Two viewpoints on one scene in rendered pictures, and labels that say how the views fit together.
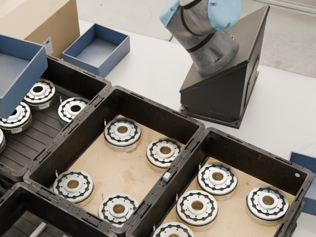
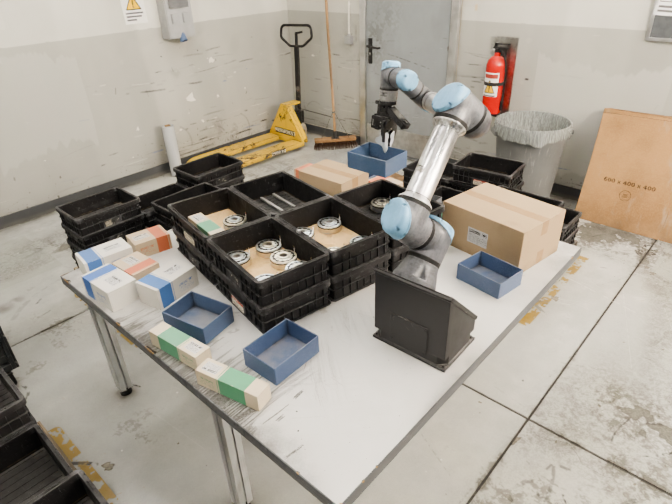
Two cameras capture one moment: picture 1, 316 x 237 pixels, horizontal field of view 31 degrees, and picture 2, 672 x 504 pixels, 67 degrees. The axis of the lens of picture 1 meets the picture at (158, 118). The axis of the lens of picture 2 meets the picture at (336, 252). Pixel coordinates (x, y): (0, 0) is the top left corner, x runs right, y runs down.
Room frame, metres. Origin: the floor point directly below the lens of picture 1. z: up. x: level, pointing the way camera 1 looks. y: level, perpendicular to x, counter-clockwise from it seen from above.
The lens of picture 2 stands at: (1.61, -1.56, 1.85)
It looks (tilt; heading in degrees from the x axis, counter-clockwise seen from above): 31 degrees down; 112
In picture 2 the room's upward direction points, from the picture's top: 2 degrees counter-clockwise
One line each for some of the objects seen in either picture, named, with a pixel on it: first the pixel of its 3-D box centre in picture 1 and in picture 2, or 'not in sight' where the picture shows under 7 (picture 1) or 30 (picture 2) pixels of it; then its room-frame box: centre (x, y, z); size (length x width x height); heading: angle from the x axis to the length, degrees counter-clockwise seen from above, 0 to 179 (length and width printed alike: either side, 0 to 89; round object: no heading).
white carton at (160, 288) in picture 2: not in sight; (168, 283); (0.37, -0.25, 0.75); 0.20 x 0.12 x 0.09; 79
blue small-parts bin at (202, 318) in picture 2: not in sight; (198, 316); (0.60, -0.39, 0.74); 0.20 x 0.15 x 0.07; 170
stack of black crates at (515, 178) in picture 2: not in sight; (485, 195); (1.40, 1.78, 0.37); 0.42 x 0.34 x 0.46; 159
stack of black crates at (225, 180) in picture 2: not in sight; (213, 193); (-0.47, 1.27, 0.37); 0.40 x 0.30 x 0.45; 69
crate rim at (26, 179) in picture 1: (118, 153); (331, 224); (0.93, 0.10, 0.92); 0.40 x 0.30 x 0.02; 148
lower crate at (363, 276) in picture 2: not in sight; (332, 258); (0.93, 0.10, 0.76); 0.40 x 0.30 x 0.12; 148
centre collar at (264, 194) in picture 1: (268, 201); not in sight; (0.82, -0.27, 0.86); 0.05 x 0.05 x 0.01
